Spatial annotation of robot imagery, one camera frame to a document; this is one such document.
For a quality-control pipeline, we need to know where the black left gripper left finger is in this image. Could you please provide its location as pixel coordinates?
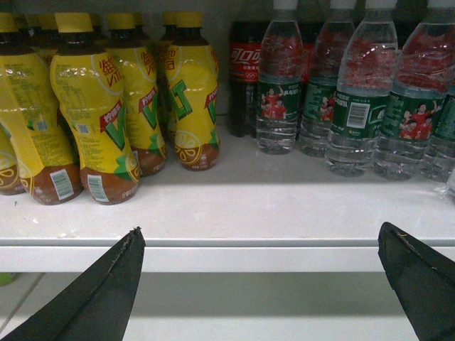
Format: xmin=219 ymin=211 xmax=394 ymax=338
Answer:
xmin=3 ymin=227 xmax=145 ymax=340

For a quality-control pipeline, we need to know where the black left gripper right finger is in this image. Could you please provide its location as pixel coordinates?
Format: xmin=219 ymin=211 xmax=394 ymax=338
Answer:
xmin=378 ymin=222 xmax=454 ymax=340

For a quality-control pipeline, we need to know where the green object lower shelf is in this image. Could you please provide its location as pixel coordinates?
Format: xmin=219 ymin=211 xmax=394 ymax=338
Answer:
xmin=0 ymin=272 xmax=18 ymax=286

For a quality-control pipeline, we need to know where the water bottle green label edge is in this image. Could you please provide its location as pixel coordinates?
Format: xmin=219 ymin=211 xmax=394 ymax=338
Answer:
xmin=420 ymin=81 xmax=454 ymax=183

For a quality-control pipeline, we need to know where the white metal shelf board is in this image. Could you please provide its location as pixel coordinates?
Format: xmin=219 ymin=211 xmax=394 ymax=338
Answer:
xmin=1 ymin=127 xmax=454 ymax=273

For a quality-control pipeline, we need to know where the water bottle barcode label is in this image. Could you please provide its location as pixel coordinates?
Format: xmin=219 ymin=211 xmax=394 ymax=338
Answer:
xmin=325 ymin=1 xmax=398 ymax=177

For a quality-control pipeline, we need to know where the yellow lemon tea bottle left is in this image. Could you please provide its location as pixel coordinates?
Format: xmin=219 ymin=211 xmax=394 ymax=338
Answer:
xmin=1 ymin=12 xmax=82 ymax=205

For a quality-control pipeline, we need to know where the yellow lemon tea bottle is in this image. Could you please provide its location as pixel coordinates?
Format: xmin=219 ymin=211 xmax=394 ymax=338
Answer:
xmin=1 ymin=12 xmax=82 ymax=205
xmin=50 ymin=12 xmax=139 ymax=205
xmin=106 ymin=13 xmax=166 ymax=177
xmin=165 ymin=11 xmax=220 ymax=171

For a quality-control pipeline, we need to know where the yellow lemon tea bottle edge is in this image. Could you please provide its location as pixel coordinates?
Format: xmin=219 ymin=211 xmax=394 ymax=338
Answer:
xmin=1 ymin=126 xmax=26 ymax=195

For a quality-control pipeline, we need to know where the yellow lemon tea bottle middle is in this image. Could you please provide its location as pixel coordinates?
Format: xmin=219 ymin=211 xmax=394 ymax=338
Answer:
xmin=106 ymin=13 xmax=166 ymax=177

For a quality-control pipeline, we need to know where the yellow lemon tea bottle front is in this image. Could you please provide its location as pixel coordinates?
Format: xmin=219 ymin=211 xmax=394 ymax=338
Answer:
xmin=50 ymin=12 xmax=139 ymax=205

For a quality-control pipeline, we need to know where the yellow lemon tea bottle right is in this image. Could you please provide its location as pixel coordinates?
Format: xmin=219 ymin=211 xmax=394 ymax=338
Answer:
xmin=165 ymin=11 xmax=220 ymax=171

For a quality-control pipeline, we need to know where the dark cola bottle red label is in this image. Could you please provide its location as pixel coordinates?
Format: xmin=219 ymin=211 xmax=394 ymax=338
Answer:
xmin=227 ymin=21 xmax=267 ymax=137

